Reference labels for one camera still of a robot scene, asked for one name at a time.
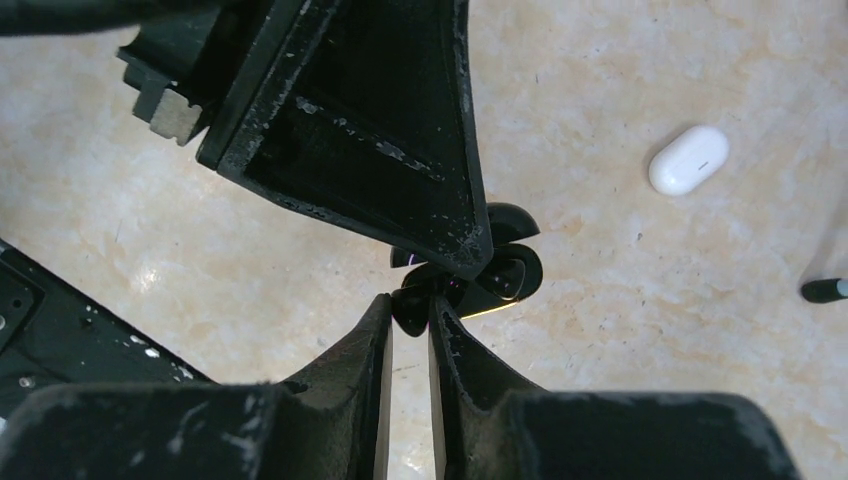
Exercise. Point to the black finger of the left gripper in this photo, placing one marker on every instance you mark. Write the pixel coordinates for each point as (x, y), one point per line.
(360, 114)

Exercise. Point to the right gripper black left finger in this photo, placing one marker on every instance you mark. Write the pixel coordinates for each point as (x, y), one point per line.
(329, 420)

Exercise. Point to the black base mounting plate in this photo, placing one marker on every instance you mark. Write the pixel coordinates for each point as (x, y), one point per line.
(52, 333)

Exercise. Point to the grey camera tripod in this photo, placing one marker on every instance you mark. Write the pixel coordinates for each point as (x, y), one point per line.
(824, 291)

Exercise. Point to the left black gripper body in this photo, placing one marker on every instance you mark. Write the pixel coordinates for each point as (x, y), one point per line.
(183, 66)

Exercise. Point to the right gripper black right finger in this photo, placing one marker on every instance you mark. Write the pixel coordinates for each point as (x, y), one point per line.
(491, 422)

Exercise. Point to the black earbud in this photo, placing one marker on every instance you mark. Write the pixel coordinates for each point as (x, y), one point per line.
(410, 307)

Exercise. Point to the white earbud charging case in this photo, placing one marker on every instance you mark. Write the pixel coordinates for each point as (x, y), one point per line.
(688, 160)

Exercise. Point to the small black case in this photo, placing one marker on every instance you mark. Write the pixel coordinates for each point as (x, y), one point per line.
(514, 273)

